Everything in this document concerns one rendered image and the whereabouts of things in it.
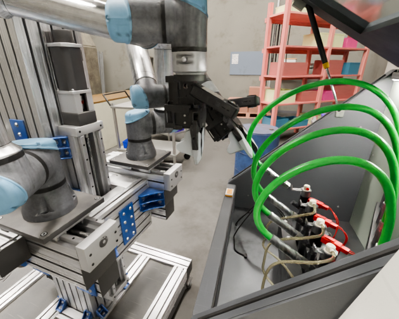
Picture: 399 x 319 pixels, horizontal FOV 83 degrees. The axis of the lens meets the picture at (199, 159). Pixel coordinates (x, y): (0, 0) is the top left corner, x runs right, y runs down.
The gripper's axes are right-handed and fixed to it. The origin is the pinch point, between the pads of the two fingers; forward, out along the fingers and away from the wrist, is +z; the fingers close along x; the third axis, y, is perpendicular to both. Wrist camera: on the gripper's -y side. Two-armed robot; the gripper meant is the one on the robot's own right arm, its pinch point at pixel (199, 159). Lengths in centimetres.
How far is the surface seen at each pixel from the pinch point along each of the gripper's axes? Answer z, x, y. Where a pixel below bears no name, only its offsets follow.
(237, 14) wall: -171, -780, 70
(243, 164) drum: 87, -199, -5
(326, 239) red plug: 13.8, 6.0, -30.3
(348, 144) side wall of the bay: 7, -43, -48
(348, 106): -13.8, -3.4, -31.2
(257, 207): 3.5, 12.7, -14.5
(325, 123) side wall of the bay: -1, -43, -39
